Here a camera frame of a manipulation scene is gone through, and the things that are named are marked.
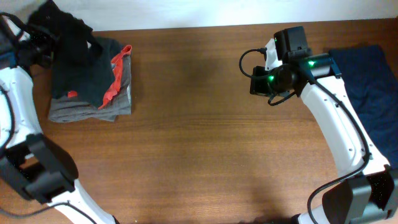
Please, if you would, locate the black polo shirt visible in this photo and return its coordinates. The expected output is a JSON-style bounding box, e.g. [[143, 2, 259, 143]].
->
[[28, 1, 103, 66]]

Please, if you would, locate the blue garment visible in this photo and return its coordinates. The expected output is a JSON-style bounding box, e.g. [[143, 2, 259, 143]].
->
[[328, 45, 397, 169]]

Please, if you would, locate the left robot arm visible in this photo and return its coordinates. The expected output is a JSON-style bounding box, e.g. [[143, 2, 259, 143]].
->
[[1, 12, 118, 223]]

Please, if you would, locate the folded red garment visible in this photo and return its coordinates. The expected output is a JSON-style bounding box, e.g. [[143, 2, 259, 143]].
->
[[67, 45, 132, 109]]

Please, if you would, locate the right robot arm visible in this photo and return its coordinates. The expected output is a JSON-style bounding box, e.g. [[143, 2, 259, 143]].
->
[[250, 26, 397, 224]]

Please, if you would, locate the folded black garment on stack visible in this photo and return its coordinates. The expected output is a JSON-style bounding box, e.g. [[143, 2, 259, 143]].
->
[[52, 37, 122, 108]]

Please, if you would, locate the folded grey garment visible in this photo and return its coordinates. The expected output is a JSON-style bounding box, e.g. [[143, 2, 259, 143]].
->
[[48, 55, 132, 123]]

